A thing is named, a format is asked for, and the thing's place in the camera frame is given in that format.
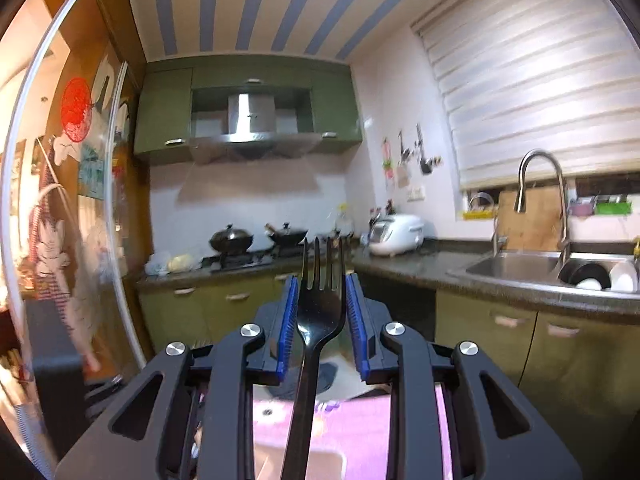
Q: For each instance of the wooden cutting board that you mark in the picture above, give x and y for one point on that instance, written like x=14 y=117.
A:
x=538 y=229

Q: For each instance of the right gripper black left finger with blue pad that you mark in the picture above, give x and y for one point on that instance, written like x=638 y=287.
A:
x=188 y=413

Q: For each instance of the small steel tap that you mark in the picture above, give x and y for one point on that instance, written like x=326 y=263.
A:
x=484 y=207

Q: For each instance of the steel range hood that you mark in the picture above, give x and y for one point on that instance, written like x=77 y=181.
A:
x=235 y=126

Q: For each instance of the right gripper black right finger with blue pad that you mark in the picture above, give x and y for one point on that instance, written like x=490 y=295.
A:
x=453 y=413

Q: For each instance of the white window blind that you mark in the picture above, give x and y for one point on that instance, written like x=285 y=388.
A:
x=521 y=75

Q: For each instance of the steel sink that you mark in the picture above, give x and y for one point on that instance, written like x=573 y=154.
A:
x=543 y=272

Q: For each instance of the black wok right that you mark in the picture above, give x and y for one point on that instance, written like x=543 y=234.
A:
x=285 y=236

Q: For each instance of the pink floral tablecloth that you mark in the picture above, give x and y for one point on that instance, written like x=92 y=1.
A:
x=349 y=439

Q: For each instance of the glass sliding door floral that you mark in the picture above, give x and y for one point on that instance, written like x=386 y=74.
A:
x=74 y=217

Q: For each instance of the black plastic fork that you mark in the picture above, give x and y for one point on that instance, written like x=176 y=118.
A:
x=320 y=317

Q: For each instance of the steel kitchen faucet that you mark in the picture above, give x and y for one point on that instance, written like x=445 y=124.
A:
x=520 y=201

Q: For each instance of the white rice cooker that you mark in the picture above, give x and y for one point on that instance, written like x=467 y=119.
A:
x=396 y=234

